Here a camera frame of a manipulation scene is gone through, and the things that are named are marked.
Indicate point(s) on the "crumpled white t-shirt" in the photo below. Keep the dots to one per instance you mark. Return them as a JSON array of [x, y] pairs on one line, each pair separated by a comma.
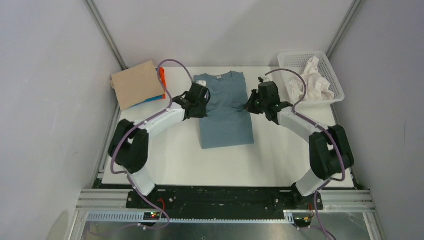
[[317, 87]]

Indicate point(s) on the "folded orange t-shirt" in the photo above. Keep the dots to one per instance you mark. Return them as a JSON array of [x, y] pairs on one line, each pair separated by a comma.
[[163, 81]]

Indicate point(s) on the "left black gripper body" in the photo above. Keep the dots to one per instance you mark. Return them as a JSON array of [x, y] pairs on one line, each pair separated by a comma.
[[200, 112]]

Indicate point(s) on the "grey-blue t-shirt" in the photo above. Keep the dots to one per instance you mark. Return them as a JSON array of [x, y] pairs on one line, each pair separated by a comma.
[[227, 123]]

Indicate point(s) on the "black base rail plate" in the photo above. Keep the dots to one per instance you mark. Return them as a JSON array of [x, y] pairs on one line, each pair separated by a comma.
[[224, 202]]

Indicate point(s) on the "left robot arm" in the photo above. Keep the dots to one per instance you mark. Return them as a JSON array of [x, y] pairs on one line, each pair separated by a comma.
[[129, 147]]

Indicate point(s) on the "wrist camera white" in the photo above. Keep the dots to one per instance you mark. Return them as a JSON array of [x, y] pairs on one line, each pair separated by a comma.
[[264, 79], [201, 82]]

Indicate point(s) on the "folded tan t-shirt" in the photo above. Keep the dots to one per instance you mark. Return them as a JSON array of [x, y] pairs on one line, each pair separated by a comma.
[[136, 85]]

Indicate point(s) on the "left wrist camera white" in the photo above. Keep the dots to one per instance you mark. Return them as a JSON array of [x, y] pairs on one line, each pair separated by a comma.
[[201, 82]]

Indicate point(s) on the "aluminium frame rail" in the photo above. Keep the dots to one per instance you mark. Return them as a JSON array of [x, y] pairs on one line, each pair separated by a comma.
[[110, 205]]

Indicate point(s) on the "folded blue t-shirt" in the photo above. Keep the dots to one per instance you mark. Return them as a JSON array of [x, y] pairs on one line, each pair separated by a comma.
[[159, 97]]

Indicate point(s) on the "white plastic basket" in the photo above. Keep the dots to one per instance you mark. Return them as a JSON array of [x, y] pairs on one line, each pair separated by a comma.
[[296, 61]]

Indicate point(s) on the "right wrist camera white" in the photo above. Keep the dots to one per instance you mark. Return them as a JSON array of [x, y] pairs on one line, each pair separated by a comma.
[[264, 79]]

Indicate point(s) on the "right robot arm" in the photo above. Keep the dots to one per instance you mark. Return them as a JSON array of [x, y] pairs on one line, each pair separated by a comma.
[[330, 154]]

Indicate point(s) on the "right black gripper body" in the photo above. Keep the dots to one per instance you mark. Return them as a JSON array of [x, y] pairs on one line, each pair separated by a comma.
[[263, 104]]

